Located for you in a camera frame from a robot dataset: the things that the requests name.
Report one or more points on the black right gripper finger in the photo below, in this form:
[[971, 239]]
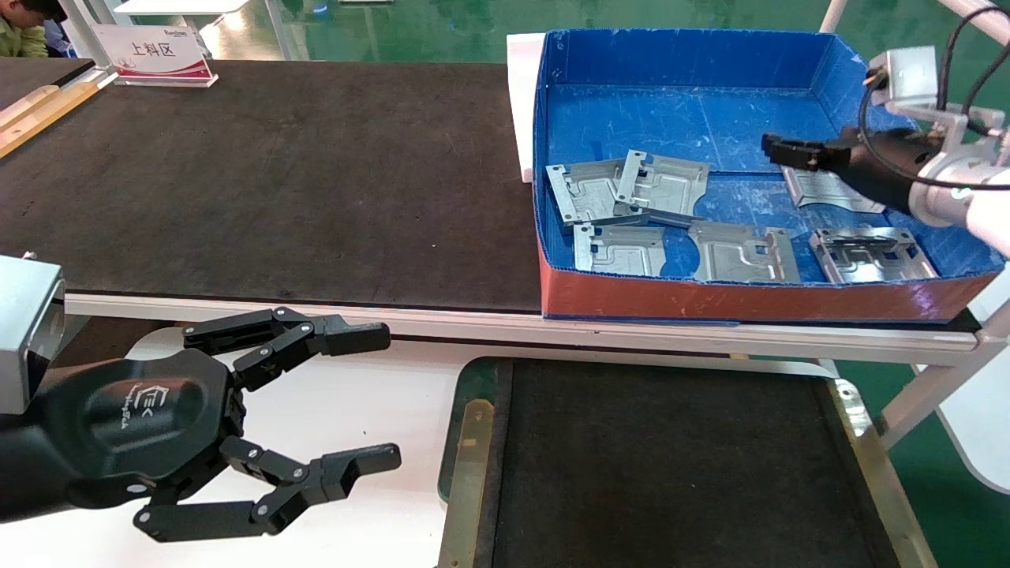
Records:
[[789, 143], [809, 162]]

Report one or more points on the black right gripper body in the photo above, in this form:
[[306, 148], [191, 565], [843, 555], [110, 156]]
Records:
[[884, 162]]

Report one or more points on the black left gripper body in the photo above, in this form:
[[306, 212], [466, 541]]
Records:
[[150, 418]]

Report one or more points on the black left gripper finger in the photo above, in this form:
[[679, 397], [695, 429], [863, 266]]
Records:
[[331, 473], [347, 338]]

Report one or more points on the stamped grey metal plate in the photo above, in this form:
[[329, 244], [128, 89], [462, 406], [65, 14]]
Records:
[[742, 254], [868, 256], [584, 193], [828, 191], [619, 251], [667, 185]]

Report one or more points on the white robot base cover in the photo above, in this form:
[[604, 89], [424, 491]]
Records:
[[355, 410]]

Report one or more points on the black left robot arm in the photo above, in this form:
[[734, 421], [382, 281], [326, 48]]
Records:
[[24, 473]]

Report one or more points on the black container tray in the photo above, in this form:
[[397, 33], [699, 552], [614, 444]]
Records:
[[671, 473]]

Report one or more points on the blue cardboard box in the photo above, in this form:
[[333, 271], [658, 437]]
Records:
[[694, 118]]

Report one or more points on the black rubber table mat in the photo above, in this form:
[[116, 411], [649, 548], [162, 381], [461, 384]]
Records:
[[276, 181]]

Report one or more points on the wooden strip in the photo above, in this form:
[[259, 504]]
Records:
[[39, 118]]

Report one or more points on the acrylic sign with red stripe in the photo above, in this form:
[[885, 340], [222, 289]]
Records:
[[154, 51]]

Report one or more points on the white background table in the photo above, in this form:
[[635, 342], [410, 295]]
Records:
[[181, 6]]

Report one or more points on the person in green jacket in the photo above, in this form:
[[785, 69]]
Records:
[[24, 35]]

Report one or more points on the white aluminium table frame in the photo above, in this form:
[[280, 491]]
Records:
[[473, 323]]

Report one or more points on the white pipe frame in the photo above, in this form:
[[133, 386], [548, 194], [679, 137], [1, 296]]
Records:
[[832, 14]]

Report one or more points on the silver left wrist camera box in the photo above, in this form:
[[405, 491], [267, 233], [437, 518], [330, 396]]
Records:
[[24, 331]]

